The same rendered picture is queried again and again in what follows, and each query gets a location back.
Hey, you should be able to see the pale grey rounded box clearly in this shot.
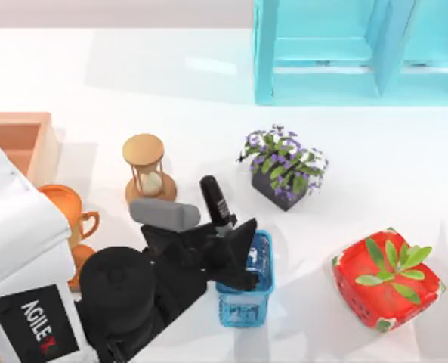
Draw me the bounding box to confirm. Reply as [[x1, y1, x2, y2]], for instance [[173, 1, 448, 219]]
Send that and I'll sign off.
[[128, 198, 202, 232]]

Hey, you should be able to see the light blue rack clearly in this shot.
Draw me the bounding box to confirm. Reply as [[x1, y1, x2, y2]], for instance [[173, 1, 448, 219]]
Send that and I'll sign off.
[[252, 0, 448, 107]]

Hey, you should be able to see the red pot with green plant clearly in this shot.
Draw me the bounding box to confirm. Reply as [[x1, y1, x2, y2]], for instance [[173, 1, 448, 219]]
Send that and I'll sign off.
[[330, 227, 448, 335]]

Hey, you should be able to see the orange trophy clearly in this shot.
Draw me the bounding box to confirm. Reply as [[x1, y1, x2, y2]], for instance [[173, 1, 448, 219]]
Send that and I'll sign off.
[[37, 183, 101, 293]]

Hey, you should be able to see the wooden hourglass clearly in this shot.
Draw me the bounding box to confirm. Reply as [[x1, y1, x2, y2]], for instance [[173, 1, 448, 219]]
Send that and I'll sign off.
[[122, 132, 178, 208]]

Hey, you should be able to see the black pot with purple flowers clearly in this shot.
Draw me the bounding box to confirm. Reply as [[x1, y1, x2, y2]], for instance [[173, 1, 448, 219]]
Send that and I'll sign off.
[[236, 123, 330, 213]]

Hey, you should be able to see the shallow salmon-coloured box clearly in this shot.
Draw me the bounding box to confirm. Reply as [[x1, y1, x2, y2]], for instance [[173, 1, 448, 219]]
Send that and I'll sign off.
[[0, 111, 64, 187]]

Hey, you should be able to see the blue basket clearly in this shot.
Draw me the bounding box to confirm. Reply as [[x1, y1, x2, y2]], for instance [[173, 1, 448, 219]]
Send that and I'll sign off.
[[215, 230, 277, 328]]

